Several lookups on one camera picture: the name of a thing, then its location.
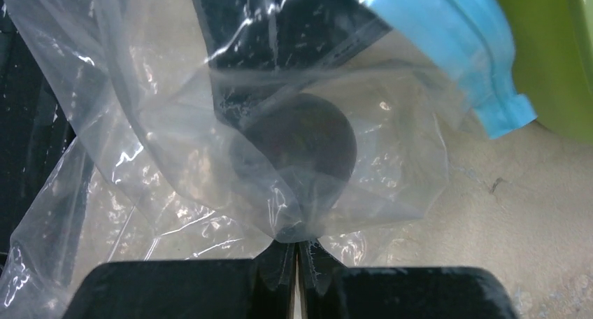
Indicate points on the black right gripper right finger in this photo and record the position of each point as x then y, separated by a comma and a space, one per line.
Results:
318, 293

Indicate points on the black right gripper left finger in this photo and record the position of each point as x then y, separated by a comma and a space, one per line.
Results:
275, 281

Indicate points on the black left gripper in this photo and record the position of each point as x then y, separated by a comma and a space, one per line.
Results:
269, 36

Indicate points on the clear zip top bag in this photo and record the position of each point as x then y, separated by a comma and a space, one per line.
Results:
139, 218

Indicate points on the dark purple fake fig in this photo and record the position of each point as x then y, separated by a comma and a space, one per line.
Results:
306, 148

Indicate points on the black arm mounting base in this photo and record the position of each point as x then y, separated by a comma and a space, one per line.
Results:
34, 130

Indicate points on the green plastic tray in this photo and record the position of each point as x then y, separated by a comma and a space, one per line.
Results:
553, 64

